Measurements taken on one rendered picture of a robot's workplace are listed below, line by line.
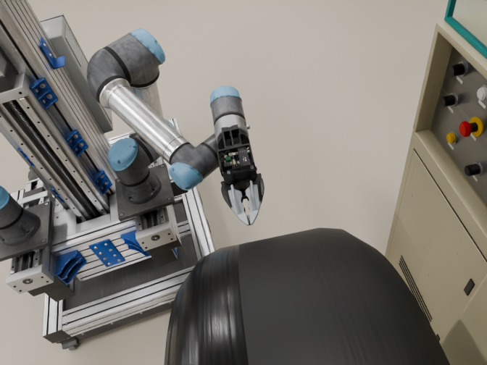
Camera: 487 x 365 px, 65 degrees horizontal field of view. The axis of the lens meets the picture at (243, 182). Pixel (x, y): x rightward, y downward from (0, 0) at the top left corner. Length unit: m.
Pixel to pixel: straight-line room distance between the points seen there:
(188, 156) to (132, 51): 0.36
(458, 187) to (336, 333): 0.91
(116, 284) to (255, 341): 1.66
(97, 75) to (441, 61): 0.94
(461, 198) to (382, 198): 1.14
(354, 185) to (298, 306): 2.00
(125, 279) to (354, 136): 1.68
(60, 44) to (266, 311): 1.41
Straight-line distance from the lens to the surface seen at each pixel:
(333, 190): 2.36
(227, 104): 0.90
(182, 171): 0.92
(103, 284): 2.06
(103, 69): 1.12
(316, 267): 0.46
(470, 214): 1.21
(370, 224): 2.23
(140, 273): 2.01
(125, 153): 1.43
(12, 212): 1.63
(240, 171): 0.78
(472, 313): 0.59
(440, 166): 1.30
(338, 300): 0.42
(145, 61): 1.16
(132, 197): 1.54
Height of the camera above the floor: 1.82
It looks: 48 degrees down
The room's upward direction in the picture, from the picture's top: 14 degrees counter-clockwise
